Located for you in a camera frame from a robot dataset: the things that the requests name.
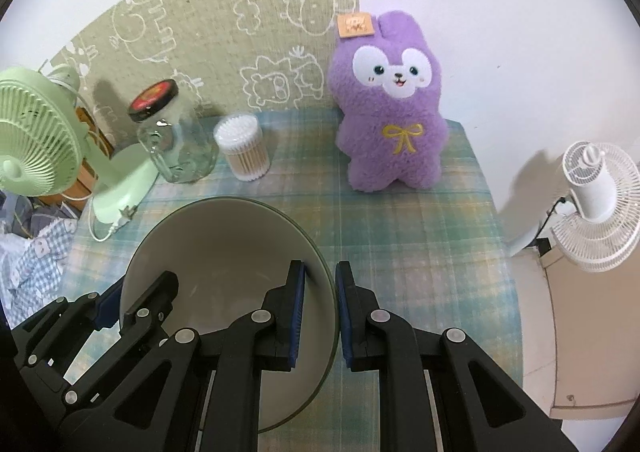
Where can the white standing fan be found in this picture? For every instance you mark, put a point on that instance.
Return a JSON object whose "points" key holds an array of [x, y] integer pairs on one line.
{"points": [[595, 192]]}

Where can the green printed wall mat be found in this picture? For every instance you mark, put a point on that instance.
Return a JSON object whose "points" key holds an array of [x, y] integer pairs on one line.
{"points": [[210, 32]]}

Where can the purple plush toy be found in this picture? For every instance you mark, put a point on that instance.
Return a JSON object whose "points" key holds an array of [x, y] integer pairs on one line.
{"points": [[390, 132]]}

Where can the large floral bowl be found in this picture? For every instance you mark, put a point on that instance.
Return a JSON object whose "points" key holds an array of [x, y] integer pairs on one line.
{"points": [[225, 252]]}

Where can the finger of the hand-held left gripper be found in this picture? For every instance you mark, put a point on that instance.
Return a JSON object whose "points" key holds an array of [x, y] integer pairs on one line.
{"points": [[155, 297], [107, 307]]}

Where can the plaid tablecloth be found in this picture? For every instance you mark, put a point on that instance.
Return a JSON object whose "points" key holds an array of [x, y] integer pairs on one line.
{"points": [[410, 242]]}

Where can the wooden chair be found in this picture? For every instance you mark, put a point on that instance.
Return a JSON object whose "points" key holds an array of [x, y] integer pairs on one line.
{"points": [[85, 182]]}

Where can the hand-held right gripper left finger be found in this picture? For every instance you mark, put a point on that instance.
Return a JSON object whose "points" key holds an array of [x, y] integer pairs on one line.
{"points": [[297, 314]]}

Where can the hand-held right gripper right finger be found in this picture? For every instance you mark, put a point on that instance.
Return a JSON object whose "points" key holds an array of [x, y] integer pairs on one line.
{"points": [[342, 314]]}

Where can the cotton swab container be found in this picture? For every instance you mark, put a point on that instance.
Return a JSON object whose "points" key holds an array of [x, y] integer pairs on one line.
{"points": [[245, 152]]}

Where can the blue checked cloth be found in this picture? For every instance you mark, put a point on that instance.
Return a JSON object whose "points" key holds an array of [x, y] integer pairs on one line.
{"points": [[35, 252]]}

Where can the glass jar black lid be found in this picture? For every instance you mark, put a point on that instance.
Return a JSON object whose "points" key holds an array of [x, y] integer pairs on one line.
{"points": [[180, 147]]}

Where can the green desk fan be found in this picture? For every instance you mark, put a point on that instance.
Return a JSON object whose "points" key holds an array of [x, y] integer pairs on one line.
{"points": [[35, 132]]}

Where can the beige door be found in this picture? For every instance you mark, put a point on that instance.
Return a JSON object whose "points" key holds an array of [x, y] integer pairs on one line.
{"points": [[590, 342]]}

